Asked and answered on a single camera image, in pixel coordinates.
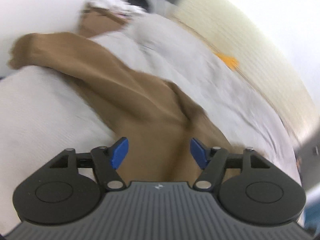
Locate brown hooded sweatshirt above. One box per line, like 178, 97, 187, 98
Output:
9, 33, 241, 183

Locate white clothes pile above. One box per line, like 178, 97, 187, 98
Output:
88, 0, 147, 18

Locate white bed sheet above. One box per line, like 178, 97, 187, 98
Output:
1, 14, 300, 233

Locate grey nightstand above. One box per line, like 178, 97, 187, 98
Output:
296, 129, 319, 192

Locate yellow cloth piece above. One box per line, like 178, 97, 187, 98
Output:
215, 53, 239, 71

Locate blue fabric item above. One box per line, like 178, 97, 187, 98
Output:
304, 187, 319, 235

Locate cream quilted headboard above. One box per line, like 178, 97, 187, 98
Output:
171, 0, 319, 144

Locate brown cardboard box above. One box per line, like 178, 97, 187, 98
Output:
76, 7, 130, 38

